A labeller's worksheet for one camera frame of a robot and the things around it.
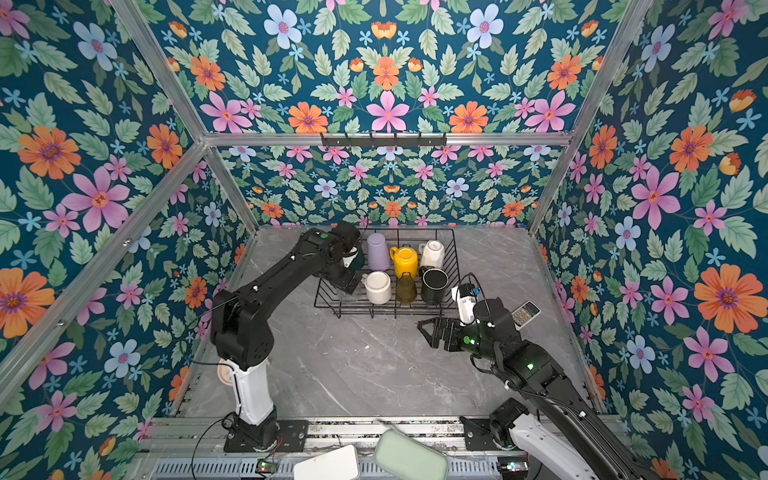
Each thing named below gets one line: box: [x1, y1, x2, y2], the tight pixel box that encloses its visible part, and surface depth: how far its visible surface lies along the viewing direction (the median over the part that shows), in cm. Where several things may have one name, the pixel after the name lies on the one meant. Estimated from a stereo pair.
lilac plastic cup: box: [367, 233, 391, 272], surface depth 100 cm
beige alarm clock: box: [217, 358, 233, 386], surface depth 82 cm
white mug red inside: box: [361, 271, 391, 305], surface depth 95 cm
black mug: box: [420, 266, 449, 305], surface depth 93 cm
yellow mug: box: [390, 246, 419, 279], surface depth 98 cm
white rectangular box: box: [293, 444, 359, 480], surface depth 68 cm
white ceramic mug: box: [418, 240, 445, 269], surface depth 100 cm
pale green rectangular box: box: [373, 428, 449, 480], surface depth 70 cm
